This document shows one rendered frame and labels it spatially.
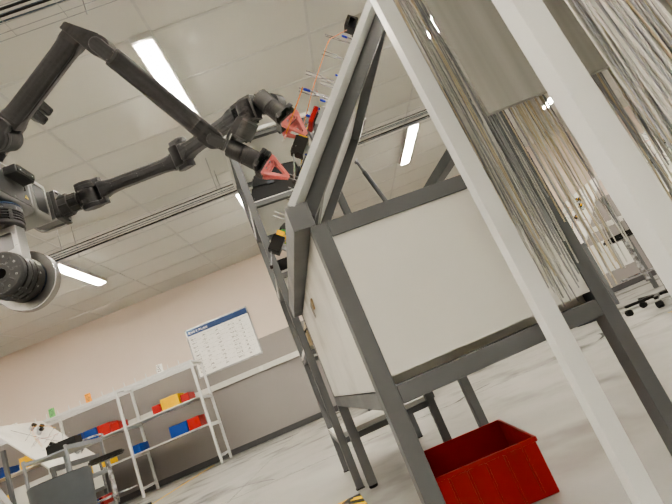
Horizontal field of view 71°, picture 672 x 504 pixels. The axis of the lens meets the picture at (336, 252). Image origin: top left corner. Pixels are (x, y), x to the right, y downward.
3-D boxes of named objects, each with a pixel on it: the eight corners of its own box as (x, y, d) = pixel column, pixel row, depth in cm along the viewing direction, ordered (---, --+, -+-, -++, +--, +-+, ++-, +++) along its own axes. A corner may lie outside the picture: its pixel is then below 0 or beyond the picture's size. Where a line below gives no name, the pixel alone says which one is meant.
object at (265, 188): (255, 204, 249) (243, 173, 254) (257, 220, 271) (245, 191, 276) (308, 187, 256) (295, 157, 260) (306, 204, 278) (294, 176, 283)
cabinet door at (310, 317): (347, 395, 156) (304, 287, 166) (334, 396, 208) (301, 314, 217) (353, 393, 156) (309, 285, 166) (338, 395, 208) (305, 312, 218)
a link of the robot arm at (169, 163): (197, 170, 185) (187, 145, 185) (190, 165, 172) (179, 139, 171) (89, 211, 183) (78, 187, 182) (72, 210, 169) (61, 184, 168)
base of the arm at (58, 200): (69, 225, 183) (62, 198, 186) (89, 217, 183) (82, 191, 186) (55, 218, 174) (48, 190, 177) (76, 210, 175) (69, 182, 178)
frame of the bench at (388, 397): (463, 596, 90) (310, 226, 109) (368, 488, 202) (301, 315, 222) (706, 463, 101) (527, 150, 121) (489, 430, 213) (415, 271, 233)
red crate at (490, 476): (455, 537, 117) (431, 480, 120) (437, 495, 154) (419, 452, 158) (563, 491, 117) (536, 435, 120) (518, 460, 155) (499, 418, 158)
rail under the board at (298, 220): (294, 232, 109) (284, 208, 110) (293, 318, 221) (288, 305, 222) (316, 224, 110) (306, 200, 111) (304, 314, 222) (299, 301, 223)
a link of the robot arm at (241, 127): (207, 142, 146) (204, 141, 138) (223, 107, 145) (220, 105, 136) (243, 160, 149) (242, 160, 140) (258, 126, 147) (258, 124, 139)
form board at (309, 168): (294, 305, 223) (290, 303, 223) (356, 128, 255) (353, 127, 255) (294, 207, 111) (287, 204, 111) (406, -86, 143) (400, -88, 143)
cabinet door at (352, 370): (372, 393, 103) (307, 235, 113) (346, 396, 155) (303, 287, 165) (383, 388, 104) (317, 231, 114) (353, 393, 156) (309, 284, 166)
